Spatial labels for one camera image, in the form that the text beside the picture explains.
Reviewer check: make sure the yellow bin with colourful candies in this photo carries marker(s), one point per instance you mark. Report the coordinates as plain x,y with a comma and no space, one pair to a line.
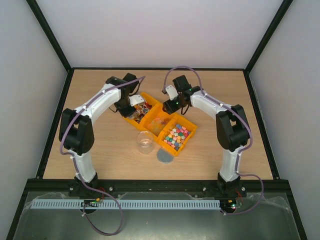
175,135

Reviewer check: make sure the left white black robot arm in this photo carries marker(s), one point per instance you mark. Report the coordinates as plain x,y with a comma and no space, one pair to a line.
76,133

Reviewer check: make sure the grey slotted cable duct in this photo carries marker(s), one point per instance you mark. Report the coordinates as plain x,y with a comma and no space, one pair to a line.
126,204

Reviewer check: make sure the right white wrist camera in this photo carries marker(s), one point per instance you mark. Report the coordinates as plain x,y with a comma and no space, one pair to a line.
171,92

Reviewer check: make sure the yellow bin with gummies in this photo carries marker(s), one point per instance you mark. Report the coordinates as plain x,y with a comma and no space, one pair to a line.
155,120

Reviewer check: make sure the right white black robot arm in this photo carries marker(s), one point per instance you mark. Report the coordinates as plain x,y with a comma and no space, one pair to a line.
232,127

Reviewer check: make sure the clear plastic jar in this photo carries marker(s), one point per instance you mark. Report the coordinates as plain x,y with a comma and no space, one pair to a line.
145,142

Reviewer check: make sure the yellow bin with lollipops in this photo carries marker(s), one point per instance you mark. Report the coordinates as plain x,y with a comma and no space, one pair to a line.
153,104

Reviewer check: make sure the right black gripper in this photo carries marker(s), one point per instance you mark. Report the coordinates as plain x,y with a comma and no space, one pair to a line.
166,108

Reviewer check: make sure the black front mounting rail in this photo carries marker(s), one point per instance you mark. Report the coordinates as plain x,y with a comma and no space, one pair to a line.
195,188

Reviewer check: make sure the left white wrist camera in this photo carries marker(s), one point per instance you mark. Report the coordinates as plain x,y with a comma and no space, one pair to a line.
136,100

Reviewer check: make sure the metal scoop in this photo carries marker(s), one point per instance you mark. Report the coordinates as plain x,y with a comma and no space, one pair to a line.
140,111

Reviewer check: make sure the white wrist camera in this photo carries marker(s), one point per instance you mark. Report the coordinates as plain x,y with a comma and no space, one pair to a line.
171,92
136,100

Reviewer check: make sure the grey round jar lid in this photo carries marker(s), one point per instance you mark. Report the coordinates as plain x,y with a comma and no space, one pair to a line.
164,157

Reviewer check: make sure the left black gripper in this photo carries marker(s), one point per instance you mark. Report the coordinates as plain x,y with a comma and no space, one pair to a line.
125,113

